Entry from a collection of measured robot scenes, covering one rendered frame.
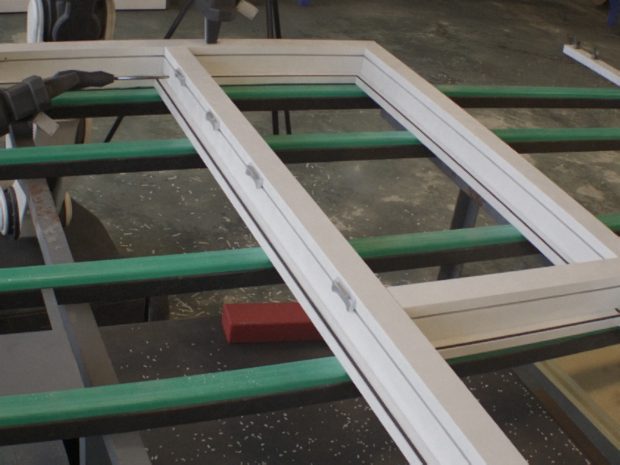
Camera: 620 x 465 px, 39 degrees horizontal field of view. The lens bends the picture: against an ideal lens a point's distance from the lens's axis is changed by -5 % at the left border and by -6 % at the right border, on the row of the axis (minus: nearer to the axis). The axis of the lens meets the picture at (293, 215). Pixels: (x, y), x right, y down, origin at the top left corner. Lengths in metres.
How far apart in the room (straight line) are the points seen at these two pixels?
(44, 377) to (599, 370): 0.95
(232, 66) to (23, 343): 0.89
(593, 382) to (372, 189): 2.02
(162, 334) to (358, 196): 1.93
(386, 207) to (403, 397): 2.38
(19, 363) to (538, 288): 0.62
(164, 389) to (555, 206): 0.68
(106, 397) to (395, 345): 0.31
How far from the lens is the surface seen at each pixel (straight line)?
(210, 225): 3.01
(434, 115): 1.65
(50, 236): 1.29
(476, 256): 1.38
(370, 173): 3.54
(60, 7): 1.87
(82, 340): 1.10
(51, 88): 1.53
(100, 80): 1.56
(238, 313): 1.51
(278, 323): 1.50
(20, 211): 2.37
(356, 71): 1.88
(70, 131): 2.12
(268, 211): 1.25
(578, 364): 1.58
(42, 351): 1.03
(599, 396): 1.52
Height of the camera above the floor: 1.49
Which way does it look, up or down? 28 degrees down
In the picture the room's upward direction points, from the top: 9 degrees clockwise
